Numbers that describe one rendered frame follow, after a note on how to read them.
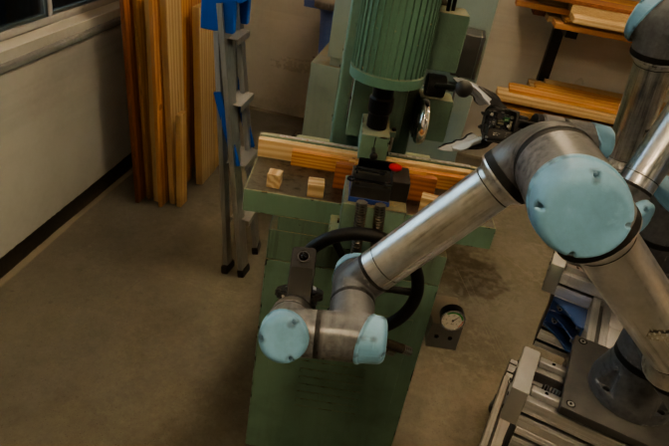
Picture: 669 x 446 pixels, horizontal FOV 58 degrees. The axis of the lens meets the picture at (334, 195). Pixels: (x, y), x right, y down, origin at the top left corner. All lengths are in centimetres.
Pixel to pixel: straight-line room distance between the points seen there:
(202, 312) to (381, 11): 148
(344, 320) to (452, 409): 136
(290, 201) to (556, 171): 78
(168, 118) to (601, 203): 231
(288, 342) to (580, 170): 46
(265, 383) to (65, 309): 96
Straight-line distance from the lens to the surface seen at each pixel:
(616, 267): 86
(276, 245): 148
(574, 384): 125
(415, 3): 132
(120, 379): 219
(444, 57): 162
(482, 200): 92
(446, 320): 153
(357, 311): 94
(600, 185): 76
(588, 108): 353
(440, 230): 94
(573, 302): 171
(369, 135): 144
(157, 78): 276
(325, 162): 152
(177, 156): 289
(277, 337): 90
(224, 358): 224
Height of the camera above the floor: 161
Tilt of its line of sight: 30 degrees down
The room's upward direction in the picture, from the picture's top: 10 degrees clockwise
